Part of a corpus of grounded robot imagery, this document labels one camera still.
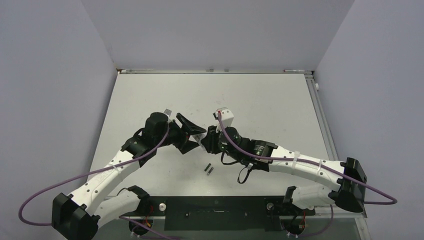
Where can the green AAA battery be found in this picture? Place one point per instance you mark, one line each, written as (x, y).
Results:
(209, 172)

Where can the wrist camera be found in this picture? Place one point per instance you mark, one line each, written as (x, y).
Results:
(168, 113)
(227, 116)

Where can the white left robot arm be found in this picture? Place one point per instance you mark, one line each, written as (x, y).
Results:
(81, 213)

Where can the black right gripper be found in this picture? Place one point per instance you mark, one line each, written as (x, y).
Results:
(210, 140)

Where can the white remote control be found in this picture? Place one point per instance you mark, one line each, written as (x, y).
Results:
(198, 138)

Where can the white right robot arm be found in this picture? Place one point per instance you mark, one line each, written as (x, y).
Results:
(336, 182)

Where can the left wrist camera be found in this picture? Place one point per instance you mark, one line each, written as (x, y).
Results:
(168, 113)

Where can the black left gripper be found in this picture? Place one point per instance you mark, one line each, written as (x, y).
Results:
(183, 144)

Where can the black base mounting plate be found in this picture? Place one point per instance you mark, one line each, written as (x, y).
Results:
(220, 213)

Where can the blue AAA battery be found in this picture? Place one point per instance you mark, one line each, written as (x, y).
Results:
(207, 167)

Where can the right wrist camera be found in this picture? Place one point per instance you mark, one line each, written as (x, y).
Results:
(227, 116)

